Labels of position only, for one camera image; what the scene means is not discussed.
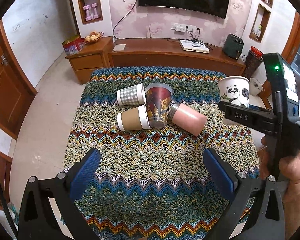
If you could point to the dark green speaker box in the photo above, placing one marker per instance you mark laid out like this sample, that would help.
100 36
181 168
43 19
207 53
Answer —
233 46

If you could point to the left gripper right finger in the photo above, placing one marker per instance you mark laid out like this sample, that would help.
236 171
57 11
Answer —
266 219

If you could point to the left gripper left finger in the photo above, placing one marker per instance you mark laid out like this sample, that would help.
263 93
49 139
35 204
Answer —
36 217

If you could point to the white wall power strip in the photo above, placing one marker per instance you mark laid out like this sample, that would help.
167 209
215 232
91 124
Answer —
183 27

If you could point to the pink thermos bottle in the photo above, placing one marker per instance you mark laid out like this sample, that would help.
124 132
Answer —
186 118

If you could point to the white panda paper cup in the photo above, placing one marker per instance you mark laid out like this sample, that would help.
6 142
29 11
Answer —
234 90

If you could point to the fruit basket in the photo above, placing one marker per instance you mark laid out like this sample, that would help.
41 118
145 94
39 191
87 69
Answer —
93 37

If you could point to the long wooden TV cabinet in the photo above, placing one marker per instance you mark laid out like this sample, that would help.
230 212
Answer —
151 52

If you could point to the white set-top box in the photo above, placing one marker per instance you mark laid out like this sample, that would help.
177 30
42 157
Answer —
194 46

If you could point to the colourful zigzag knitted cloth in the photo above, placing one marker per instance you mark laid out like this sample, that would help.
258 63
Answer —
153 183

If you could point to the small wooden drawer cabinet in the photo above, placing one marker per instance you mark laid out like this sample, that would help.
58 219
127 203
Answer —
91 57

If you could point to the brown wooden door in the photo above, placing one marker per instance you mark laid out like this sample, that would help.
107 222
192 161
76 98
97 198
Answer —
16 91

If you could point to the pink dumbbell pair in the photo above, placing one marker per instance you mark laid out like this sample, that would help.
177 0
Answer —
91 12

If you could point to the dark bin with red lid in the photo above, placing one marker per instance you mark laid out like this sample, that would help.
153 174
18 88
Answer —
252 62

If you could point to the brown sleeve paper cup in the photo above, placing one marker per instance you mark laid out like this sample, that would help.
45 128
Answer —
134 119

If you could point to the red tin box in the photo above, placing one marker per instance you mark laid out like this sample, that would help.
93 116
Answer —
73 45

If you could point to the white checked paper cup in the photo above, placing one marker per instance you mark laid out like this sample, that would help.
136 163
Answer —
133 95

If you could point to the red patterned plastic cup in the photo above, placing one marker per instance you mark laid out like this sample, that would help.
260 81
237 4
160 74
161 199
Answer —
158 100

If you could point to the person's right hand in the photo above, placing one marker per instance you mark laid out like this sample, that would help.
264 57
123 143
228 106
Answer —
290 168

